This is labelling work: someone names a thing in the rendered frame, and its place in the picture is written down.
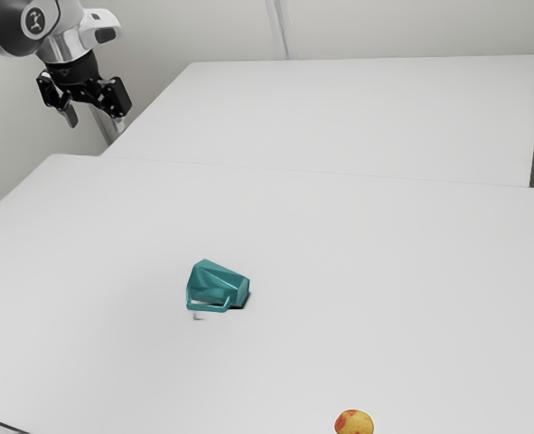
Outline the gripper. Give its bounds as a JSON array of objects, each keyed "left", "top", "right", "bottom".
[{"left": 35, "top": 51, "right": 134, "bottom": 129}]

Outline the yellow red apple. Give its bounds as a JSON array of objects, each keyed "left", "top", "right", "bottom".
[{"left": 334, "top": 409, "right": 377, "bottom": 434}]

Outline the teal faceted mug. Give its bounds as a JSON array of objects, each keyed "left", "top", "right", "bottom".
[{"left": 184, "top": 258, "right": 252, "bottom": 315}]

